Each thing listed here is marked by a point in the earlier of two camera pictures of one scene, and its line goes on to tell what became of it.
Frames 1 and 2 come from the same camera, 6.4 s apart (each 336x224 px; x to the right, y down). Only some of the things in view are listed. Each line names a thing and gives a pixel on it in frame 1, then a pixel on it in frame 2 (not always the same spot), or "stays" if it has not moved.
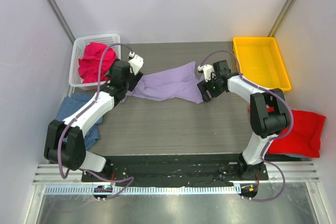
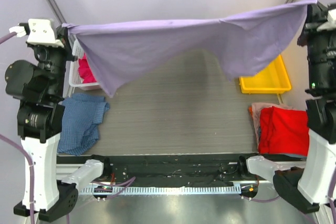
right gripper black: x=203 y=91 -> x=315 y=24
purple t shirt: x=179 y=83 -> x=245 y=45
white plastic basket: x=79 y=46 stays
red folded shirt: x=305 y=138 stays
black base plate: x=177 y=171 stays
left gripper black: x=135 y=82 -> x=62 y=34
